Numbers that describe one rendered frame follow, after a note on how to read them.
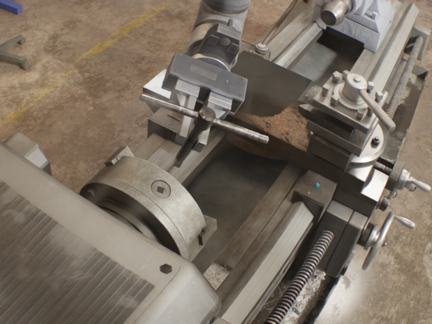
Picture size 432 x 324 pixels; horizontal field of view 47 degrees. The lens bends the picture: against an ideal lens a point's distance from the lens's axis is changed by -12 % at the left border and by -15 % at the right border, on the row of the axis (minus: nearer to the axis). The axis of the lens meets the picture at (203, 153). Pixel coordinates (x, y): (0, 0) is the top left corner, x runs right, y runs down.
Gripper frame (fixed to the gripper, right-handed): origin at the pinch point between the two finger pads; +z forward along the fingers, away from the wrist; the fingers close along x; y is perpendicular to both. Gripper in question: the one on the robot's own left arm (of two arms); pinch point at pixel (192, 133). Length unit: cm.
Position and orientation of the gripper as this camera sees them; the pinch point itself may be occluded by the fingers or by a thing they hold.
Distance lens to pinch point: 86.5
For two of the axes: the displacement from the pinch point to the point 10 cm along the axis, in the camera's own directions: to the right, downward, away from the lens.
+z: -1.7, 8.0, -5.7
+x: -9.2, -3.4, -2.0
